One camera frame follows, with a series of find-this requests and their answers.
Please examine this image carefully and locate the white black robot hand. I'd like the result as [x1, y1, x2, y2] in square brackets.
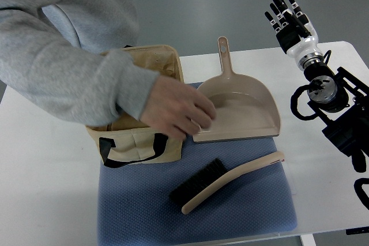
[265, 0, 324, 71]

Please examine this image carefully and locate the person's bare hand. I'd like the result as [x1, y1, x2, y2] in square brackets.
[140, 75, 216, 141]

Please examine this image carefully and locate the pink plastic dustpan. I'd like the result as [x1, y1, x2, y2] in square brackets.
[193, 37, 281, 143]

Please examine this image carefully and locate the pink broom with black bristles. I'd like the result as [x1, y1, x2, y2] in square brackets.
[169, 151, 284, 215]

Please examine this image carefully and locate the grey sweater forearm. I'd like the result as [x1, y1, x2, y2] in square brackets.
[1, 9, 159, 126]

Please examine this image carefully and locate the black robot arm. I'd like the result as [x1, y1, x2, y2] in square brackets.
[290, 51, 368, 173]

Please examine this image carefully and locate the yellow canvas bag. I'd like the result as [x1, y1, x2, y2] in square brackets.
[86, 45, 183, 168]

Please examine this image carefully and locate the blue padded mat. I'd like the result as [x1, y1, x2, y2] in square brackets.
[97, 137, 298, 245]

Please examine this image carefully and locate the black table control panel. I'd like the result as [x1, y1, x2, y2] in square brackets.
[345, 226, 369, 235]

